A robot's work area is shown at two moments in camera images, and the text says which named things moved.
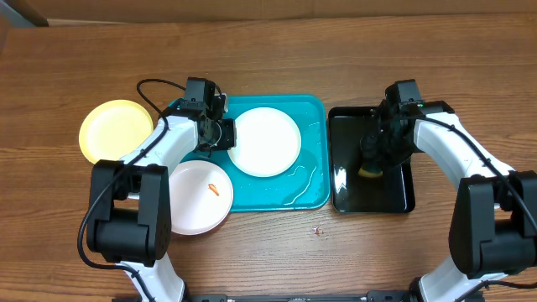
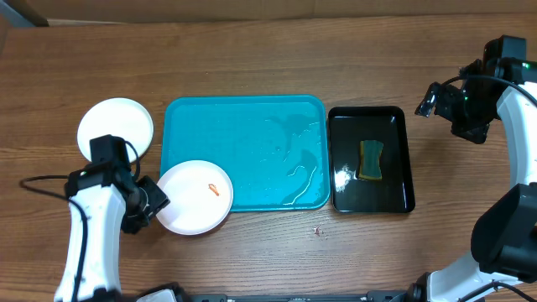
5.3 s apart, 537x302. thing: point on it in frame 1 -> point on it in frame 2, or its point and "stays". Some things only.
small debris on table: (318, 231) stays
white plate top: (268, 142) -> (116, 117)
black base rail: (372, 296) stays
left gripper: (230, 141) -> (160, 200)
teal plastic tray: (306, 185) stays
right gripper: (376, 157) -> (448, 97)
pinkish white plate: (200, 195) stays
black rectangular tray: (391, 192) stays
